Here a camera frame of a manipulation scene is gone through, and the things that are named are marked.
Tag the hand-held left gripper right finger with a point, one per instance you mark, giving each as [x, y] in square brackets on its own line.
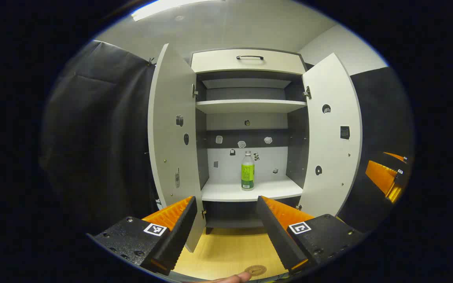
[277, 236]

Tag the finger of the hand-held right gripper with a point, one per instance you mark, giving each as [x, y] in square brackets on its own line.
[396, 156]
[382, 177]

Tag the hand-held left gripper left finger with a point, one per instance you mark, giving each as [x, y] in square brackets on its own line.
[177, 236]

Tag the round brown coaster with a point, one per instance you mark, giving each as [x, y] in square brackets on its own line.
[255, 270]

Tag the white cabinet door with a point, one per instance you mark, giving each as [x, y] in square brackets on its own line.
[328, 149]
[171, 137]

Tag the clear bottle with green label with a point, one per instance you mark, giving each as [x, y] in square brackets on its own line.
[247, 173]

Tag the white and grey cabinet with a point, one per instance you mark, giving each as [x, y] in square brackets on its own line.
[250, 94]

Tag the white cabinet drawer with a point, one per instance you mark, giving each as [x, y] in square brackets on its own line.
[218, 63]

